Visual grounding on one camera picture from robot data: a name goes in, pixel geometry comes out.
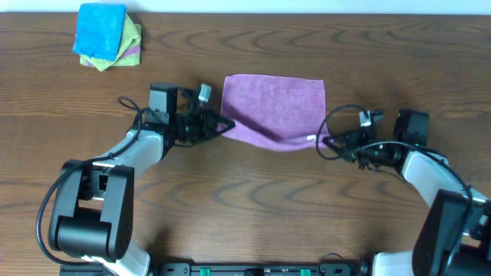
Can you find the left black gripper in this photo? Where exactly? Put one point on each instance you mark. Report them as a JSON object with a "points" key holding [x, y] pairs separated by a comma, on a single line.
{"points": [[205, 126]]}

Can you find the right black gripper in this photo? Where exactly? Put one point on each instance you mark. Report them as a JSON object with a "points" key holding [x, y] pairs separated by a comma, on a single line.
{"points": [[354, 142]]}

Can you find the purple microfiber cloth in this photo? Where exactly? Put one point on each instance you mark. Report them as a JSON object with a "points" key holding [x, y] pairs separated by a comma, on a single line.
{"points": [[275, 113]]}

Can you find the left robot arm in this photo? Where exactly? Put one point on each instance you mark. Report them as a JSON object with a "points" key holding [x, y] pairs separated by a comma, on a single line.
{"points": [[92, 217]]}

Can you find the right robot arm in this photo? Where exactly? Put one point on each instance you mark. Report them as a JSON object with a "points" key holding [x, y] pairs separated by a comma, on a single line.
{"points": [[455, 238]]}

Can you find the purple folded cloth in stack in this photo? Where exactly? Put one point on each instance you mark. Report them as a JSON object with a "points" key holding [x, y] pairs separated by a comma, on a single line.
{"points": [[131, 57]]}

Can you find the green folded cloth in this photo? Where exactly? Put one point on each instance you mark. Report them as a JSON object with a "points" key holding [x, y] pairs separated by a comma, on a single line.
{"points": [[131, 36]]}

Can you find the blue folded cloth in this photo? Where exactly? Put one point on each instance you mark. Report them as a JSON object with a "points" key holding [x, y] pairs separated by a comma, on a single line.
{"points": [[99, 30]]}

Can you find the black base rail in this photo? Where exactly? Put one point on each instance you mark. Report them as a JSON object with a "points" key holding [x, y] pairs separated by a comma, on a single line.
{"points": [[327, 269]]}

